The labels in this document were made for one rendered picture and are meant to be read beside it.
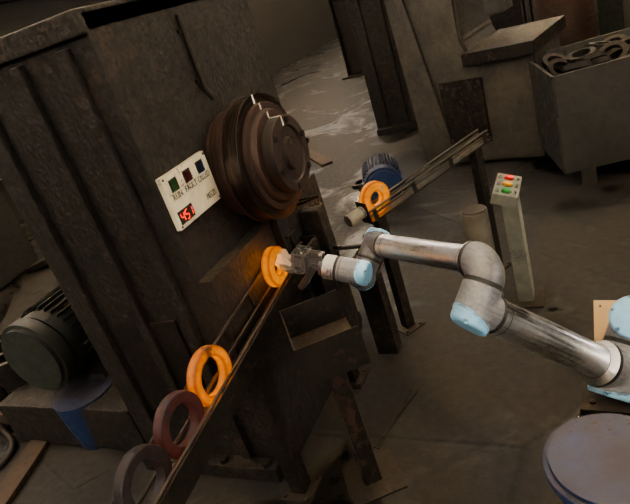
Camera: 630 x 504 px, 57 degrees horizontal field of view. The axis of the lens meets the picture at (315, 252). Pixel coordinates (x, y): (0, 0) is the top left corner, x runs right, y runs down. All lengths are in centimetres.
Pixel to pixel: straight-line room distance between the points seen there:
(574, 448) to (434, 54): 356
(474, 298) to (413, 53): 328
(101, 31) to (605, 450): 174
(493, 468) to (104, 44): 184
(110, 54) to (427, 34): 320
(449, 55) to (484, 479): 328
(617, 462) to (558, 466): 13
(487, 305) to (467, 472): 72
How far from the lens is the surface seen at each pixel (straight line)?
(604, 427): 170
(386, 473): 226
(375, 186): 263
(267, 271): 212
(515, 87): 456
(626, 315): 211
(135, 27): 199
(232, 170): 202
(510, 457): 224
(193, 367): 176
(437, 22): 466
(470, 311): 169
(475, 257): 174
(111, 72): 185
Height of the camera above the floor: 162
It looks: 23 degrees down
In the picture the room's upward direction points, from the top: 19 degrees counter-clockwise
